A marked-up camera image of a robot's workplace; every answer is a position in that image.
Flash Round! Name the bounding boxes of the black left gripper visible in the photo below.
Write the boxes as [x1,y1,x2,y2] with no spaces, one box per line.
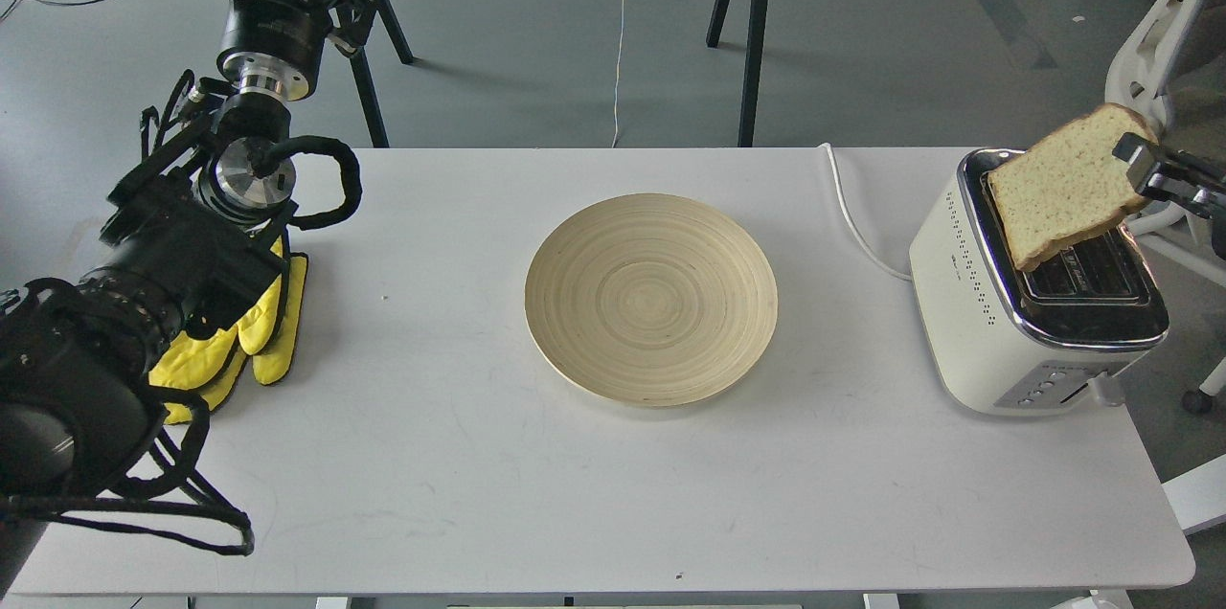
[217,0,379,102]

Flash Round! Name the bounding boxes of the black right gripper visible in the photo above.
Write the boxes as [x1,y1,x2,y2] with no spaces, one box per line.
[1113,134,1226,260]

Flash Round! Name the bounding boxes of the slice of bread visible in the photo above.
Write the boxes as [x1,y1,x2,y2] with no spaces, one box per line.
[987,103,1156,272]

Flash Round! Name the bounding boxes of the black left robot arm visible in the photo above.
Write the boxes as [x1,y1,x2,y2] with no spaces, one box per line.
[1,0,374,583]

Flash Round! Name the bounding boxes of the cream two-slot toaster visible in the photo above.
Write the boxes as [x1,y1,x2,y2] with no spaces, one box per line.
[908,149,1170,417]

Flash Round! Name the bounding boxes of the white office chair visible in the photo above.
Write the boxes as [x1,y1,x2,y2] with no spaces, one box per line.
[1103,0,1226,417]

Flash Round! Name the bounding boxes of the yellow oven glove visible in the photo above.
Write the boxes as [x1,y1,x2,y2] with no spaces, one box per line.
[148,233,309,410]

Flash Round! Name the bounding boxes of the round bamboo plate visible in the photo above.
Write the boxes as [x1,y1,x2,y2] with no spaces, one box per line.
[524,194,780,407]

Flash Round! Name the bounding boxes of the thin white hanging cable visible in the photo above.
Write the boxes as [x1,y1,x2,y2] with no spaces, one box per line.
[611,0,630,148]

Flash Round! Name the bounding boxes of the white toaster power cord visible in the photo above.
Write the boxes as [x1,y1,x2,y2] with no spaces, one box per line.
[819,143,915,282]

